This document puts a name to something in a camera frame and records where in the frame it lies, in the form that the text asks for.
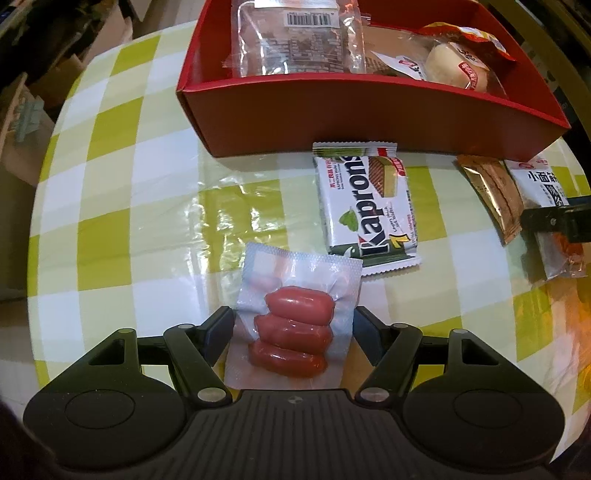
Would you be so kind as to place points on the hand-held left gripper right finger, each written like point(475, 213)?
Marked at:
point(364, 327)

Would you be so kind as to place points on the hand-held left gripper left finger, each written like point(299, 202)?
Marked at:
point(222, 330)

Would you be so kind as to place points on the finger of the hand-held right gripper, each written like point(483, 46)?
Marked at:
point(549, 221)

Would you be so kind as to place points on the small white noodle snack packet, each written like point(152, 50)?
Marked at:
point(540, 184)

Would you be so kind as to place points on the vacuum-packed pink sausages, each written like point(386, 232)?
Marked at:
point(291, 327)

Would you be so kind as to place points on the round white bun packet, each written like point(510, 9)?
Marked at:
point(450, 62)

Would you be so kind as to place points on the yellow red snack packet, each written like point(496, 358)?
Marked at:
point(480, 39)

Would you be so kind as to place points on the red cardboard box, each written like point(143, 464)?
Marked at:
point(369, 115)

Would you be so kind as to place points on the clear brown cake packet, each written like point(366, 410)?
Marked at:
point(295, 46)

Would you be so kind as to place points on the gold brown sachet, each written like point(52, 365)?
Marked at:
point(494, 194)

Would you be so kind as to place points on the white green wafer packet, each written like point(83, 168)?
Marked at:
point(364, 203)

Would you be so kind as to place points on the yellow green checkered tablecloth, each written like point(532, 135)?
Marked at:
point(152, 221)

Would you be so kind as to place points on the brown cardboard box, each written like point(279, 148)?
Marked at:
point(92, 50)
point(18, 175)

